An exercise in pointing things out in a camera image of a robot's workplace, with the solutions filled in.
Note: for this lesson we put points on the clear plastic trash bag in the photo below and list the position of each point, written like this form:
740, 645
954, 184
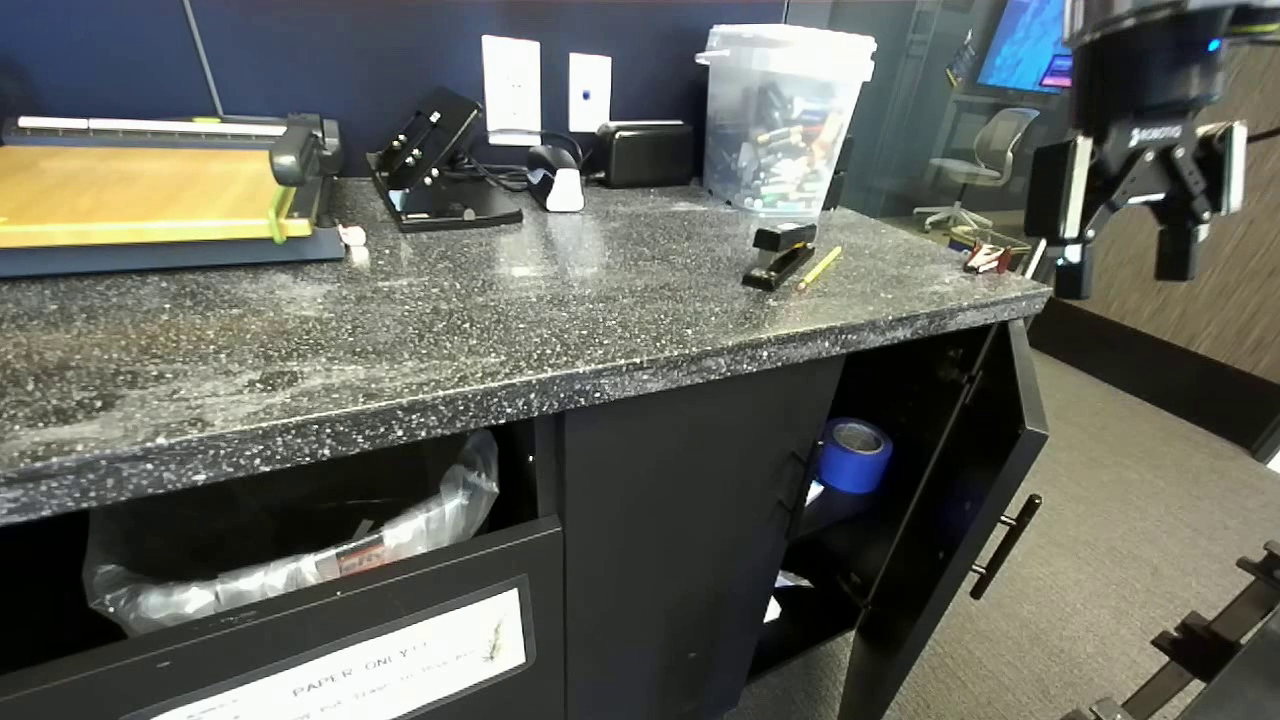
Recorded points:
286, 554

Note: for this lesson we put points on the black base cabinet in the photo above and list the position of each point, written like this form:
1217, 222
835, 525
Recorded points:
665, 535

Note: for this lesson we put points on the small white wall outlet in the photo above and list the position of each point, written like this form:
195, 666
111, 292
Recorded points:
590, 91

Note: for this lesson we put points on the blue tape roll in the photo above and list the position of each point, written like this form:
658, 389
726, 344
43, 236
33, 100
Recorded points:
852, 458

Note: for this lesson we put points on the clear plastic lidded container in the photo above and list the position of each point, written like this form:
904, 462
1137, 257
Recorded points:
786, 122

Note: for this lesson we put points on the white drawer label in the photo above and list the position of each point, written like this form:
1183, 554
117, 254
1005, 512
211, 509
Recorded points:
360, 670

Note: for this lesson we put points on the black stapler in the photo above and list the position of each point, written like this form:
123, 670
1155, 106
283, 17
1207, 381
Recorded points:
781, 257

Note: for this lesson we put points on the small white plastic piece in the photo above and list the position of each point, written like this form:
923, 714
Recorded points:
353, 246

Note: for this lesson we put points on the blue monitor screen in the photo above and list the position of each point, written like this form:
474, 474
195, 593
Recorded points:
1026, 45

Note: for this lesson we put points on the black cabinet door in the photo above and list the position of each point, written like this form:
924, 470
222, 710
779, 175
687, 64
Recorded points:
948, 520

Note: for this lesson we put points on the grey office chair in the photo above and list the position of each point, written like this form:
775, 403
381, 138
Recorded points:
986, 153

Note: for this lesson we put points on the wooden paper cutter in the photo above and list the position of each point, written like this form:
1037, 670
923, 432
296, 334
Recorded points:
145, 195

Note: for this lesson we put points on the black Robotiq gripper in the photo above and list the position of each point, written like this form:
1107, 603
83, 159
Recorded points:
1148, 122

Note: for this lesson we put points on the black rectangular box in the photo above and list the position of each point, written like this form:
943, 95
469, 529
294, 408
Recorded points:
645, 153

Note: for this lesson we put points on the thin grey rod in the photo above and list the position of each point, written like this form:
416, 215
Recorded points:
203, 57

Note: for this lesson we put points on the black pull-out trash drawer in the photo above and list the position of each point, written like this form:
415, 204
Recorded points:
306, 633

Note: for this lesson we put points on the black Franka robot arm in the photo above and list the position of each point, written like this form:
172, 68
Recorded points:
1155, 35

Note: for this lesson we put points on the black metal stand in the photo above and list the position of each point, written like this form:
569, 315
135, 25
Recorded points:
1203, 645

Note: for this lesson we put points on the yellow pencil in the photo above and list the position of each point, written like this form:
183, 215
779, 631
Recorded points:
818, 269

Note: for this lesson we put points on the white tape dispenser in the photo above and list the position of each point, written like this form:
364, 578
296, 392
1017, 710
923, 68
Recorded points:
561, 181

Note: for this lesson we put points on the tall white wall plate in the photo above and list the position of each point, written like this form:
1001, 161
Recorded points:
511, 91

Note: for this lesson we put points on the small red and white items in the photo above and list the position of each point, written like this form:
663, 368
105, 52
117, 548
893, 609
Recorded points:
998, 254

